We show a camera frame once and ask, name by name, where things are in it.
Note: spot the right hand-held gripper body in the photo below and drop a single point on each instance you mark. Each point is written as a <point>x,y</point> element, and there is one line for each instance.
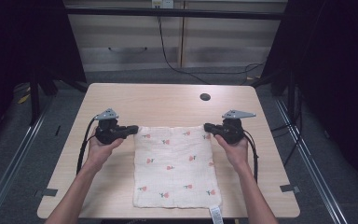
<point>231,130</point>

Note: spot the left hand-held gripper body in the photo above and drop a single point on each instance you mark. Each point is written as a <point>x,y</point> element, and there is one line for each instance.
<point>108,132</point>

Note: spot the round black table grommet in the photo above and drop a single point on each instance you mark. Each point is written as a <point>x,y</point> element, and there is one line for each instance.
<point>205,96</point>

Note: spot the white flower-print cloth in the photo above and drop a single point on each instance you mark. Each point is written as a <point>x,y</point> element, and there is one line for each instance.
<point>174,168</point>

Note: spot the grey tape strip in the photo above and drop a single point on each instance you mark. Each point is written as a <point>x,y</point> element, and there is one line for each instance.
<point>48,192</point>
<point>290,188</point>

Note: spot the black horizontal frame bar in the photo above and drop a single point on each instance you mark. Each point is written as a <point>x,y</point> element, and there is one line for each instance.
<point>167,13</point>

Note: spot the metal floor rail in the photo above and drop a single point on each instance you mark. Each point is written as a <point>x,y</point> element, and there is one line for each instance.
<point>9,171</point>
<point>310,161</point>

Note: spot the yellow floor tape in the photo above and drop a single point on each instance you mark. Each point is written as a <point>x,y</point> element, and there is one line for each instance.
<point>24,98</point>

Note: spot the person's left hand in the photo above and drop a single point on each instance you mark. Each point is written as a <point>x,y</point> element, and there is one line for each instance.
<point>101,152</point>

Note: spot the wooden vertical wall strip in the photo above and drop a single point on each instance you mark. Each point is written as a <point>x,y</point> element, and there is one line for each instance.
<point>182,37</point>

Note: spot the black metal stand post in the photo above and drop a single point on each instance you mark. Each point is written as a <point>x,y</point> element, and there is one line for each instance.
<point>34,99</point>

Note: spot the person's right hand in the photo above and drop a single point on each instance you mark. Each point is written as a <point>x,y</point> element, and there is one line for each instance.
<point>234,154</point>

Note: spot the white wall outlet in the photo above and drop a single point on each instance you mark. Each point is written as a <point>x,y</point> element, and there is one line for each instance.
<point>162,3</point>

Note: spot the dark curtain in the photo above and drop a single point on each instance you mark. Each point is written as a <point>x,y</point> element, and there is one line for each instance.
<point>18,46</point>
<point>338,77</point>

